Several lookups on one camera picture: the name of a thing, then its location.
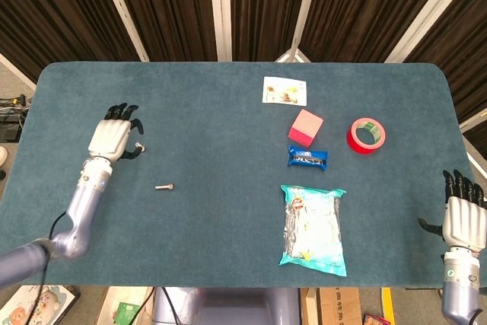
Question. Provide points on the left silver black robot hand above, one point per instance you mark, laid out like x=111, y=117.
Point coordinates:
x=108, y=136

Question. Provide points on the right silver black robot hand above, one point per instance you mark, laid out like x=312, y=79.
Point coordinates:
x=466, y=222

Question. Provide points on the silver bolt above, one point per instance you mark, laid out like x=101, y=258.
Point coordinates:
x=141, y=146
x=163, y=187

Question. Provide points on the lavender robot base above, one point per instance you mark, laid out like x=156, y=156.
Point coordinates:
x=228, y=310

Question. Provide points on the right lavender robot arm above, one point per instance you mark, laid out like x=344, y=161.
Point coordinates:
x=458, y=287

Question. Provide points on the left lavender robot arm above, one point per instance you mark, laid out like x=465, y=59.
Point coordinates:
x=81, y=211

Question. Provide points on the black electronic box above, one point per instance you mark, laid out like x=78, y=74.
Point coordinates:
x=9, y=129

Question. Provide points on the white shoe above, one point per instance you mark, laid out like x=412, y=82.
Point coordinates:
x=2, y=154

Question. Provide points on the teal velvet table cover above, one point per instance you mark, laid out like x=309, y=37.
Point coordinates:
x=228, y=150

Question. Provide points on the dark red snack packet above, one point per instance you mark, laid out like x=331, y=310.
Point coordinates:
x=374, y=320

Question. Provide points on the red tape roll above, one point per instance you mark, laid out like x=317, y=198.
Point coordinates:
x=355, y=146

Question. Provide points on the dark brown pleated curtain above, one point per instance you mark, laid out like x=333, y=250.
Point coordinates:
x=361, y=9
x=171, y=9
x=266, y=5
x=57, y=9
x=468, y=36

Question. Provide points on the teal clear snack bag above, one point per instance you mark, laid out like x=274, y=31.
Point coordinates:
x=312, y=226

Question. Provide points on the brown cardboard box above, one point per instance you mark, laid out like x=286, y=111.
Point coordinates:
x=335, y=308

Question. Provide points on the white open cardboard box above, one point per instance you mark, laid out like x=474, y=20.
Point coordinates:
x=108, y=308

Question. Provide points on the blue cookie snack packet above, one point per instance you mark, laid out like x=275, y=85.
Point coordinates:
x=304, y=158

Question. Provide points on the green packet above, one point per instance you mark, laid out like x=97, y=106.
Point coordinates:
x=126, y=311

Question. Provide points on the white picture sachet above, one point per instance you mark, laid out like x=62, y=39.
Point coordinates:
x=283, y=91

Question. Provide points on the pink foam cube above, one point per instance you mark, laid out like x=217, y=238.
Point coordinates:
x=306, y=123

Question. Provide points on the cartoon bear picture box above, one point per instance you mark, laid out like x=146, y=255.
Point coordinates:
x=23, y=308

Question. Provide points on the white frame bar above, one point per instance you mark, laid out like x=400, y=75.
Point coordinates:
x=475, y=119

